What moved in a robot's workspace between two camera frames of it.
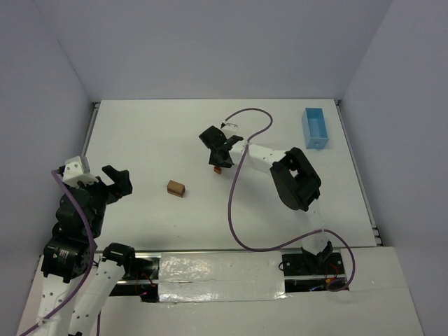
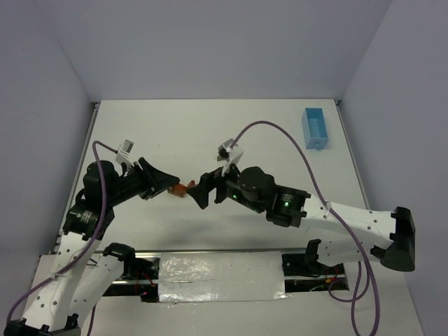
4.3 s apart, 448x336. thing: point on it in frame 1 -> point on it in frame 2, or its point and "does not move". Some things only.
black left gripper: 106,189 -> 145,180
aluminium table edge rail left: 83,158 does not move
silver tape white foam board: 215,276 does not move
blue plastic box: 314,128 does not move
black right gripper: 217,150 -> 218,187
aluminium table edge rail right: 341,116 does not move
